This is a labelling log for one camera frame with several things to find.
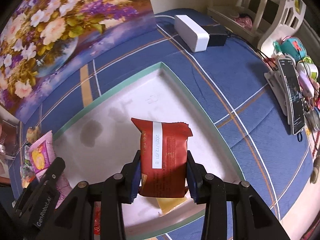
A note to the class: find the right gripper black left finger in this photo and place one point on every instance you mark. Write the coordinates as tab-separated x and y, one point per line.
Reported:
74	219

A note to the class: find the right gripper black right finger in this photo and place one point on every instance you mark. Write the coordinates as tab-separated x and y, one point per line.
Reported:
252	218

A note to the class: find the small green cookie packet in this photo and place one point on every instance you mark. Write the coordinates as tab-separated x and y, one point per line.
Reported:
27	174

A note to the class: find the pink bread packet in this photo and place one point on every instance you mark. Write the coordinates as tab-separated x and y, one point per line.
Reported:
42	155

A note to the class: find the beige cracker packet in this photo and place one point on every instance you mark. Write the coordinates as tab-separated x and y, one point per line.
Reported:
33	134

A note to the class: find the yellow jelly cup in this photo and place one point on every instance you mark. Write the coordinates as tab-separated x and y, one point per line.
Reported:
167	205

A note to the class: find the dark red snack box packet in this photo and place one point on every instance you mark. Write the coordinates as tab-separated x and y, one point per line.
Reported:
163	154

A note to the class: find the red crinkled candy packet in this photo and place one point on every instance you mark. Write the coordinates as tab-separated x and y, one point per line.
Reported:
97	215

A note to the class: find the pink flower bouquet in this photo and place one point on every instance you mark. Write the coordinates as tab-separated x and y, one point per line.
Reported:
9	147

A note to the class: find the white teal-edged tray box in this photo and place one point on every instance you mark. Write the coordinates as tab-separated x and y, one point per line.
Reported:
98	141

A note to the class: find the blue plaid tablecloth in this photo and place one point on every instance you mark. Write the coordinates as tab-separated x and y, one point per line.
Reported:
229	83

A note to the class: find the colourful clutter pile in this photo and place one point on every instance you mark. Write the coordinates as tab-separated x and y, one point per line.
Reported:
307	74

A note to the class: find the white phone stand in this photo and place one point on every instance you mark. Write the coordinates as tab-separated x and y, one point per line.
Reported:
276	83

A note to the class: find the teal round pouch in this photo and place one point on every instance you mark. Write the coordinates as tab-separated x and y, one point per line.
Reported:
291	46

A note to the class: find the floral oil painting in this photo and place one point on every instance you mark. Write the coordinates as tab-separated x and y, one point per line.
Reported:
43	42

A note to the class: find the black power adapter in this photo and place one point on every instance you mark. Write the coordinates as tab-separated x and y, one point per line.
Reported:
217	35

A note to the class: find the white rectangular device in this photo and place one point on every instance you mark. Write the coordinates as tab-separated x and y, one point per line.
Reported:
192	34

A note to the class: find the white shelf rack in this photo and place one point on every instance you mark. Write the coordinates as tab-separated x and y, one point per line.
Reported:
261	22

